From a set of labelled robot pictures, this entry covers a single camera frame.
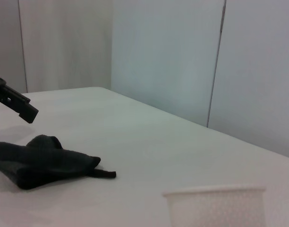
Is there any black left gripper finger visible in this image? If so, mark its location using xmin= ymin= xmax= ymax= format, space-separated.
xmin=0 ymin=75 xmax=39 ymax=124

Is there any dark cloth rag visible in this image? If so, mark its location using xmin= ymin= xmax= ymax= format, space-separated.
xmin=0 ymin=134 xmax=117 ymax=190

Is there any translucent white plastic cup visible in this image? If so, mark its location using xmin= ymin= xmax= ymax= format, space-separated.
xmin=161 ymin=184 xmax=267 ymax=227

